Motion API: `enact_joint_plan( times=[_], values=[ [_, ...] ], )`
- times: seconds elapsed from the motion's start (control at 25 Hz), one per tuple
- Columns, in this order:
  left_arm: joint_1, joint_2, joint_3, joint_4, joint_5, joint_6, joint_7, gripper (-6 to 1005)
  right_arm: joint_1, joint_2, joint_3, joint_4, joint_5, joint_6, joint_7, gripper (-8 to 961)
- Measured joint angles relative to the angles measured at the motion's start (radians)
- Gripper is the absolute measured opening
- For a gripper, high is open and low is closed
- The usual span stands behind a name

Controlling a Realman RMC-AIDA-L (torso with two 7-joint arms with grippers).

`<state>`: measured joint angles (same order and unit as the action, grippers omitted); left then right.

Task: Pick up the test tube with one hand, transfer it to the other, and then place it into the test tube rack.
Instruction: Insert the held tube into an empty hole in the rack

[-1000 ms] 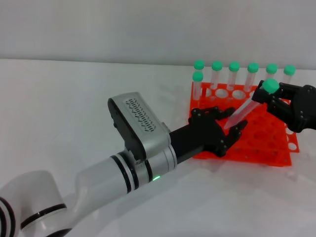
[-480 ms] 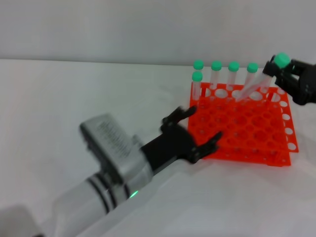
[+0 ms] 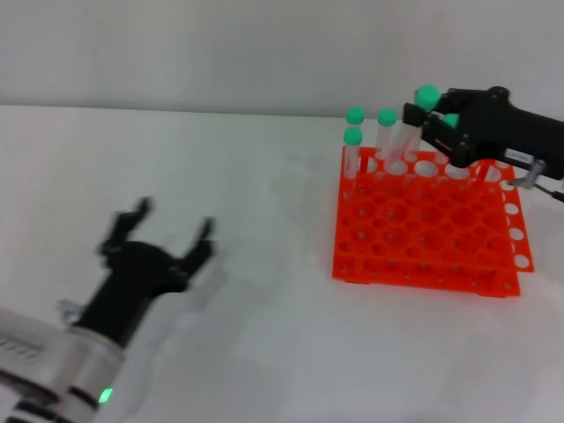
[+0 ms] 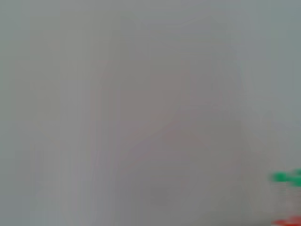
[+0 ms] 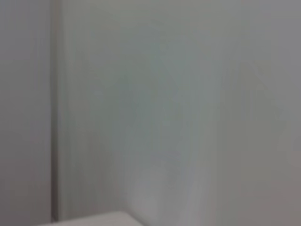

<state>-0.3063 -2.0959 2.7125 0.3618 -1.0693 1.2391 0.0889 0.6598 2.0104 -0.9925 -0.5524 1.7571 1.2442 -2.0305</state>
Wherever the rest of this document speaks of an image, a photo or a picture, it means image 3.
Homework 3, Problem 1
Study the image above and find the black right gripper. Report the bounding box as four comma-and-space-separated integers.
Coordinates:
403, 86, 564, 182

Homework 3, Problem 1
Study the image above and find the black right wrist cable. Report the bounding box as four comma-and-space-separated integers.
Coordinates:
506, 160, 564, 200

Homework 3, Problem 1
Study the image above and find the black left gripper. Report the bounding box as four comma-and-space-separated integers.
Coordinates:
72, 197, 217, 350

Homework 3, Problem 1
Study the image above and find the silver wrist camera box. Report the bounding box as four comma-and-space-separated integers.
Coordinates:
0, 306, 70, 393

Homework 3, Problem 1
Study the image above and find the orange test tube rack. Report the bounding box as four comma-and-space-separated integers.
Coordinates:
330, 145, 536, 299

